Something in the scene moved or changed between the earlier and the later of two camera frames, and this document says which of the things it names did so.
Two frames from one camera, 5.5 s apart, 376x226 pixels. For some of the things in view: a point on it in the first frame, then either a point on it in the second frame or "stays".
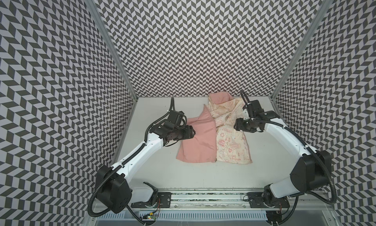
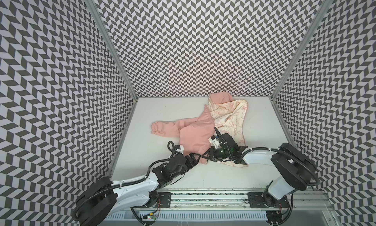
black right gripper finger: x=238 y=124 → x=210 y=152
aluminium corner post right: x=306 y=44 stays
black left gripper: x=188 y=132 → x=194 y=159
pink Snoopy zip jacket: x=215 y=139 stays
